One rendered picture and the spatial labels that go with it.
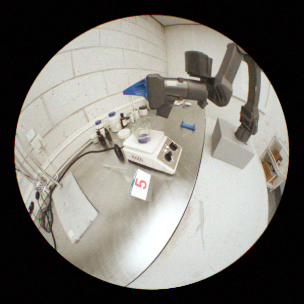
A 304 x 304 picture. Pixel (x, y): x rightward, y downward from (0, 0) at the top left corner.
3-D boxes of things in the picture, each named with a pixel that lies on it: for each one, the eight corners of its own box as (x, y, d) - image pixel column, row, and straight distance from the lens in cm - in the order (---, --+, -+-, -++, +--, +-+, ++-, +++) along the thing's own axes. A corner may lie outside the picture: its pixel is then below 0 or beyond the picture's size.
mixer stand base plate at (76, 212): (99, 213, 33) (97, 212, 32) (74, 244, 43) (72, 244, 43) (71, 171, 55) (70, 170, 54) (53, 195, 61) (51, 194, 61)
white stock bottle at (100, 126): (101, 134, 67) (95, 120, 63) (108, 132, 64) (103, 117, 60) (98, 139, 62) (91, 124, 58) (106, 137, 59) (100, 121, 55)
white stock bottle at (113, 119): (111, 133, 62) (104, 116, 57) (113, 128, 67) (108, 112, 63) (120, 131, 59) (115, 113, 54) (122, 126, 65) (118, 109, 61)
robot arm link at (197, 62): (214, 97, 33) (217, 63, 33) (228, 107, 26) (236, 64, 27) (181, 92, 28) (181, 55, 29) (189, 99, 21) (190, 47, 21)
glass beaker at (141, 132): (141, 133, 35) (137, 114, 31) (155, 137, 32) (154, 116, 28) (130, 144, 31) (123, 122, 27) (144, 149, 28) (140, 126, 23)
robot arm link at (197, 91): (202, 104, 30) (205, 76, 29) (210, 111, 26) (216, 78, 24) (181, 102, 28) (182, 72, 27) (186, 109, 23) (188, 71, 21)
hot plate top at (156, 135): (165, 133, 35) (165, 132, 35) (152, 154, 27) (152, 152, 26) (139, 129, 40) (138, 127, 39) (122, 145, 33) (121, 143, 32)
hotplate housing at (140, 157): (181, 151, 39) (184, 136, 34) (173, 176, 31) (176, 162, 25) (137, 140, 46) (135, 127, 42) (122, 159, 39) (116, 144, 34)
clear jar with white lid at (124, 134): (120, 147, 45) (115, 134, 41) (127, 140, 48) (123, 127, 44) (129, 150, 42) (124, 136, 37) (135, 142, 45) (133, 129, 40)
